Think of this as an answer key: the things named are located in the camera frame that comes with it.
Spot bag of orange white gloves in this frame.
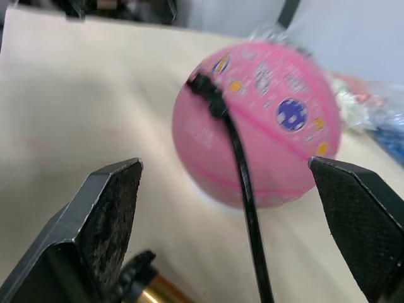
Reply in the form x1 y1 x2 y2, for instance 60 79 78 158
328 71 379 135

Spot pink printed ball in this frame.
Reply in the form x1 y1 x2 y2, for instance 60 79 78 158
172 42 343 209

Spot bag of blue cloths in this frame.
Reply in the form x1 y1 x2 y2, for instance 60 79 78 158
369 85 404 160

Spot dark partition post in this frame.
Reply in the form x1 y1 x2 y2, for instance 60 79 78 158
276 0 301 30

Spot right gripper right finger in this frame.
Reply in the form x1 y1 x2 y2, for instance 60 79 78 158
307 155 404 303

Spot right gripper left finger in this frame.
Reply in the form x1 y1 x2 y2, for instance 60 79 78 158
0 157 143 303

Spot gold hand pump with hose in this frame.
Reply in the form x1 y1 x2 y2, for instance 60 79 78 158
119 72 275 303

